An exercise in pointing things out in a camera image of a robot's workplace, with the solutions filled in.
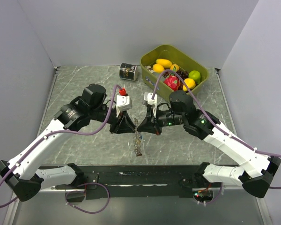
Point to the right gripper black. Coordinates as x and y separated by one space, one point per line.
149 124

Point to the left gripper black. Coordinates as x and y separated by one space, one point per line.
122 124

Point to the round metal key ring disc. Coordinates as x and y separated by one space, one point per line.
137 146

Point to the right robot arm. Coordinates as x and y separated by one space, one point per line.
254 172

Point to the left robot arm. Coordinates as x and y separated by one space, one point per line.
23 174

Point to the red dragon fruit toy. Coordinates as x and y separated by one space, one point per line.
172 82

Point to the black printed paper cup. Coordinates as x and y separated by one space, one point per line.
128 72

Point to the yellow lemon toy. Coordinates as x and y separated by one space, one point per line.
158 68

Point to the yellow pear toy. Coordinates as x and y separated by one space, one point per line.
189 84

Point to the dark grapes toy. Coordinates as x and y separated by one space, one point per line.
183 74

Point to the orange fruit toy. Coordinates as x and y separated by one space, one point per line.
174 67

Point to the yellow mango toy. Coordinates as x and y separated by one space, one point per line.
164 62

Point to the green apple toy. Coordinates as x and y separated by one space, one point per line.
196 76

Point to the green plastic bin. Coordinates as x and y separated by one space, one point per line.
176 57

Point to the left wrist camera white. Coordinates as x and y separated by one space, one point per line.
123 103

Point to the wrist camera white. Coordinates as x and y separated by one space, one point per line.
151 99
123 103

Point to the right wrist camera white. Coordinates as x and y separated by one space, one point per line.
151 99

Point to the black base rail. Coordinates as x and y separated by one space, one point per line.
141 180

